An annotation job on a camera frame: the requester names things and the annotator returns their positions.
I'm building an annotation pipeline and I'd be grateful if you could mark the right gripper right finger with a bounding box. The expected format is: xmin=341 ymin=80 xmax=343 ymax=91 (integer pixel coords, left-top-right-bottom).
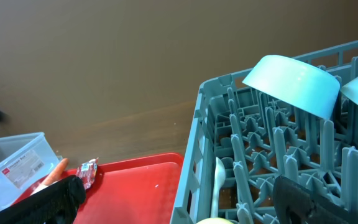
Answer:
xmin=273 ymin=175 xmax=358 ymax=223

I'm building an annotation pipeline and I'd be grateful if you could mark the red snack wrapper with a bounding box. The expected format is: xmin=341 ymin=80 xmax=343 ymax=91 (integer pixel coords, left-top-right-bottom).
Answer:
xmin=76 ymin=157 xmax=99 ymax=190

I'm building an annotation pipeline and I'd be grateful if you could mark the orange carrot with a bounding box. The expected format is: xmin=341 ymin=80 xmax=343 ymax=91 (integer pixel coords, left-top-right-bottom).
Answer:
xmin=32 ymin=158 xmax=69 ymax=195

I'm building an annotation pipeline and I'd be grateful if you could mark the grey dishwasher rack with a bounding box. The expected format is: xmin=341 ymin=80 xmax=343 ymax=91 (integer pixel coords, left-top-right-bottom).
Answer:
xmin=170 ymin=40 xmax=358 ymax=223

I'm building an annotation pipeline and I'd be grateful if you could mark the yellow cup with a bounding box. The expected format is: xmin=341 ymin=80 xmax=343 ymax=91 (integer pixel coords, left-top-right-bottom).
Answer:
xmin=196 ymin=217 xmax=233 ymax=224

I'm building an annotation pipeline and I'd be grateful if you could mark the white plastic spoon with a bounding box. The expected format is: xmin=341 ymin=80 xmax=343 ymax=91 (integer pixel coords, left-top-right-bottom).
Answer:
xmin=210 ymin=157 xmax=226 ymax=218

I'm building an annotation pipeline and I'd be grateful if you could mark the light blue bowl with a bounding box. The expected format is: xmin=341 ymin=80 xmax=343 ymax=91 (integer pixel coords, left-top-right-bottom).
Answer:
xmin=242 ymin=55 xmax=340 ymax=119

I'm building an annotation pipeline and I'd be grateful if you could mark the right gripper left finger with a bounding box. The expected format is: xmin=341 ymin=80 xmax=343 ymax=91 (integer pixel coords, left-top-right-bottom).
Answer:
xmin=0 ymin=175 xmax=86 ymax=224

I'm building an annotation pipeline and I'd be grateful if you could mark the clear plastic storage bin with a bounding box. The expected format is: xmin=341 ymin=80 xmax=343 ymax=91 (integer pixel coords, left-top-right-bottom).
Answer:
xmin=0 ymin=132 xmax=59 ymax=211

